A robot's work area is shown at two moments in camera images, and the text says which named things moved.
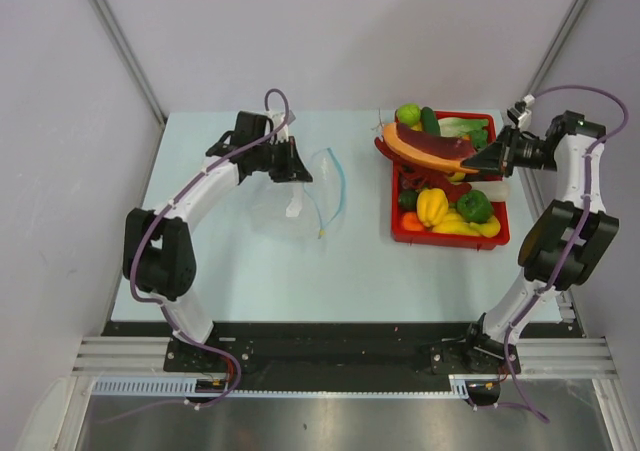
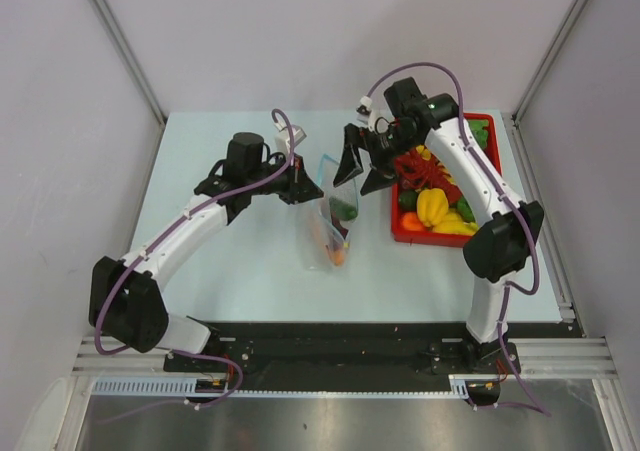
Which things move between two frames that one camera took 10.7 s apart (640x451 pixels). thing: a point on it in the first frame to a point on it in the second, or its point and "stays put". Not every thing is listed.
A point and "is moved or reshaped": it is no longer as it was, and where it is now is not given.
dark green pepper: [408, 199] stays put
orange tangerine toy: [410, 221] stays put
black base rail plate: [328, 349] stays put
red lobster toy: [413, 177] stays put
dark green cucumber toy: [430, 123] is moved or reshaped
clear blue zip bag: [322, 200] to [330, 219]
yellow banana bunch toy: [454, 225] stays put
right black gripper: [498, 154] to [352, 165]
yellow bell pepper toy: [431, 206] stays put
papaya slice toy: [392, 143] is moved or reshaped
